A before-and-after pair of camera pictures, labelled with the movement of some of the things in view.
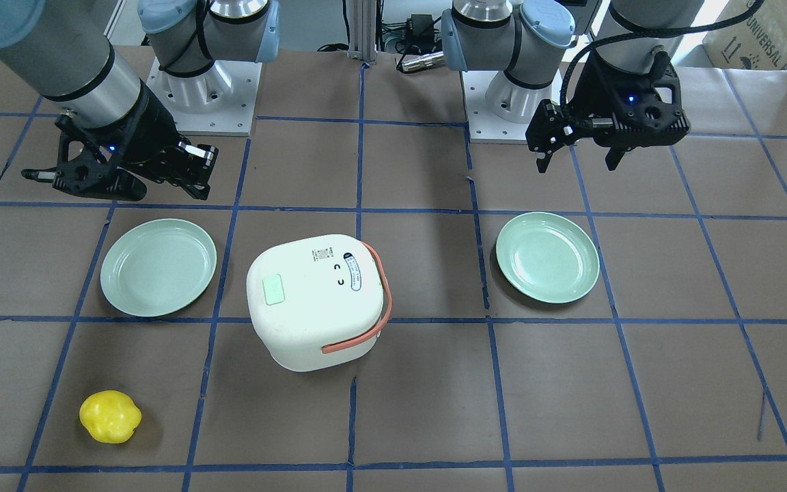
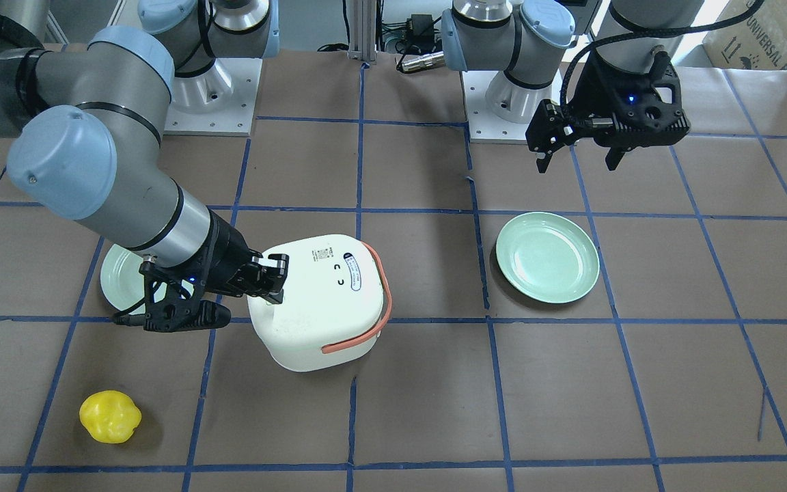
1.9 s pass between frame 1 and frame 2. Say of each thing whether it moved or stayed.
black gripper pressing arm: moved
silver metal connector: stayed
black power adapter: stayed
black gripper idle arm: stayed
